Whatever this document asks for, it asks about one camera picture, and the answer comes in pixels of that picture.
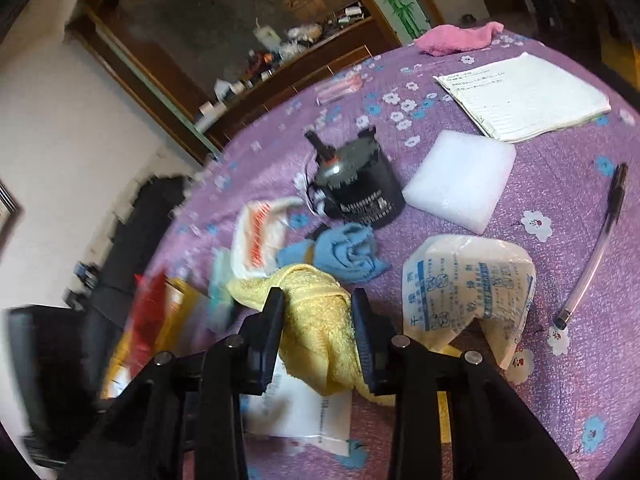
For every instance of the wooden cabinet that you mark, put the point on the wooden cabinet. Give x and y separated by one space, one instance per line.
150 75

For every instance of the white paper packet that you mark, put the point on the white paper packet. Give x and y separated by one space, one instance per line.
305 415

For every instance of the purple floral tablecloth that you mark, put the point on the purple floral tablecloth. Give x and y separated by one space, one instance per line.
550 260

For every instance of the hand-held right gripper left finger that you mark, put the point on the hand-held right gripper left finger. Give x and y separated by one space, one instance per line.
270 340

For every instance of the dark picture frame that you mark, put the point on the dark picture frame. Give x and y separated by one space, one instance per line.
7 215

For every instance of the white plastic bag red print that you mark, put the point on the white plastic bag red print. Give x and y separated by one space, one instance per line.
255 240

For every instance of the white foam pad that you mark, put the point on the white foam pad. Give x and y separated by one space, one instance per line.
460 180

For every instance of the white desiccant packet blue print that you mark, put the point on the white desiccant packet blue print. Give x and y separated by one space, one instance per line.
465 285

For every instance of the black electric motor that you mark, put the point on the black electric motor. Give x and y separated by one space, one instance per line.
360 180

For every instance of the pink cloth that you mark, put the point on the pink cloth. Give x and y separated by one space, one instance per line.
455 37

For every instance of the clear pen black cap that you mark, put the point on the clear pen black cap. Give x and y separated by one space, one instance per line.
602 230

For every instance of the blue towel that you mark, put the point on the blue towel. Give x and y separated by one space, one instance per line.
350 250

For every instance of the clutter on cabinet shelf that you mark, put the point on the clutter on cabinet shelf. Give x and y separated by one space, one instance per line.
285 45

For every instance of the white notepad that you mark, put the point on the white notepad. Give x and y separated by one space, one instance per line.
530 95

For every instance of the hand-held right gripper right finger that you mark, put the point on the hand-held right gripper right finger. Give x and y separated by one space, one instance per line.
367 350

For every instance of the white foam box yellow tape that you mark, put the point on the white foam box yellow tape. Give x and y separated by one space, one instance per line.
187 305

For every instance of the black box-shaped object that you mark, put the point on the black box-shaped object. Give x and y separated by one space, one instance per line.
50 375

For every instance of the pink clear plastic case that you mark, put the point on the pink clear plastic case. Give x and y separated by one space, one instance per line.
340 89

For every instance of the teal packet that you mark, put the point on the teal packet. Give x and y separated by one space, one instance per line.
222 290

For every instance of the red packet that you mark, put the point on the red packet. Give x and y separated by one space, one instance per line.
147 310

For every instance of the yellow towel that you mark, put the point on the yellow towel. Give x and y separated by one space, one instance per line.
320 325

